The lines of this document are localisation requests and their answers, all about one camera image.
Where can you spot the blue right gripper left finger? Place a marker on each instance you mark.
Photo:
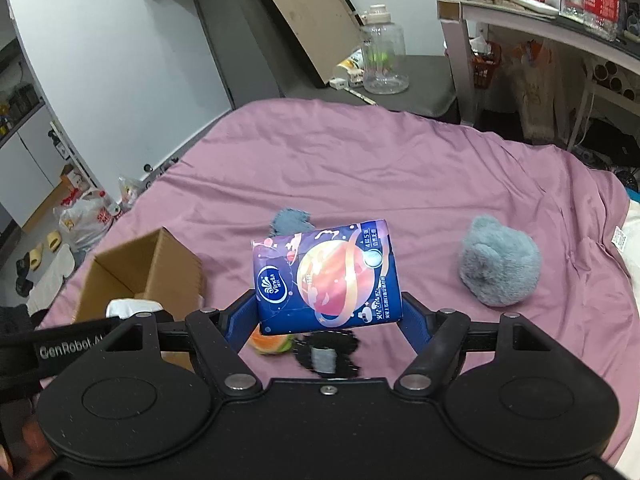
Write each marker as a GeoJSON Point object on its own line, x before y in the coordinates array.
{"type": "Point", "coordinates": [239, 320]}

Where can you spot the person's right hand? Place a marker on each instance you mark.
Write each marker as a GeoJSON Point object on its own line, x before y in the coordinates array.
{"type": "Point", "coordinates": [26, 452]}

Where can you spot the black fabric patch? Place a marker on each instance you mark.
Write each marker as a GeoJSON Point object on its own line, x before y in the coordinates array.
{"type": "Point", "coordinates": [328, 353]}

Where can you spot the dark grey cabinet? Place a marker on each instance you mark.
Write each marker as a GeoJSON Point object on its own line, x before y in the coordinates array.
{"type": "Point", "coordinates": [241, 64]}

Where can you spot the white desk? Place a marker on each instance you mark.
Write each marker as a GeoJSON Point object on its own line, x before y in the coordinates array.
{"type": "Point", "coordinates": [454, 14]}

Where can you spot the blue planet tissue pack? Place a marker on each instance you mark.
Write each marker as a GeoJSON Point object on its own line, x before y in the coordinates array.
{"type": "Point", "coordinates": [329, 279]}

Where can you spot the large clear plastic jar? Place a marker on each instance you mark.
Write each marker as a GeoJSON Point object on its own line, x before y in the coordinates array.
{"type": "Point", "coordinates": [384, 53]}

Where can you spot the pink bed sheet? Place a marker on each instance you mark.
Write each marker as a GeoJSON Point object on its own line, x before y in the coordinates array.
{"type": "Point", "coordinates": [429, 181]}

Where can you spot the yellow slipper pair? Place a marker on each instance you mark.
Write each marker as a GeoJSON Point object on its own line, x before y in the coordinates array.
{"type": "Point", "coordinates": [52, 243]}

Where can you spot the blue denim fabric patch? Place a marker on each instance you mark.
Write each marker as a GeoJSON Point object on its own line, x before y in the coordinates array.
{"type": "Point", "coordinates": [289, 221]}

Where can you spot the grey fluffy plush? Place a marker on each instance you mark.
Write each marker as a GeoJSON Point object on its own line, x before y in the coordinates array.
{"type": "Point", "coordinates": [499, 265]}

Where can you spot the brown cardboard box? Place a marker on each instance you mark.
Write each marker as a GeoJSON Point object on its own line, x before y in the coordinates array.
{"type": "Point", "coordinates": [155, 267]}

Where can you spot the white plastic shopping bag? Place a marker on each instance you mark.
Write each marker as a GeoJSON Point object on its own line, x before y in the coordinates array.
{"type": "Point", "coordinates": [84, 221]}

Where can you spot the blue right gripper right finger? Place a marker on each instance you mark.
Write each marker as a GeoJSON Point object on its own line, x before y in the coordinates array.
{"type": "Point", "coordinates": [418, 324]}

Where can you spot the white wrapped tissue pack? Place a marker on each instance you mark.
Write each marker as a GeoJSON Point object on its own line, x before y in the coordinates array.
{"type": "Point", "coordinates": [128, 307]}

